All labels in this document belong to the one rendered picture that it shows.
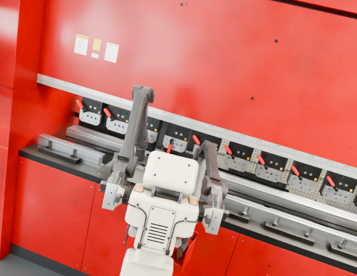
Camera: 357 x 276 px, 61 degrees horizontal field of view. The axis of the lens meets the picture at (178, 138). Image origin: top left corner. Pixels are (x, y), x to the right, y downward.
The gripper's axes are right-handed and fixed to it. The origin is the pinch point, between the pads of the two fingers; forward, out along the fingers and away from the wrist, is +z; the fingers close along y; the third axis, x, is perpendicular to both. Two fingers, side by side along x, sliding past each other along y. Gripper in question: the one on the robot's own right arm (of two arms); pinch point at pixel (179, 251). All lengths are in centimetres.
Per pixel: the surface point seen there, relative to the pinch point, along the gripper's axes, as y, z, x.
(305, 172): 55, -42, -50
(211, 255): 22.7, 18.9, -14.6
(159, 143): 85, -5, 59
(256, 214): 45, -8, -32
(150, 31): 53, -100, 58
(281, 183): 88, -7, -41
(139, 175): 21, -22, 40
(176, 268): -8.1, 4.1, -2.0
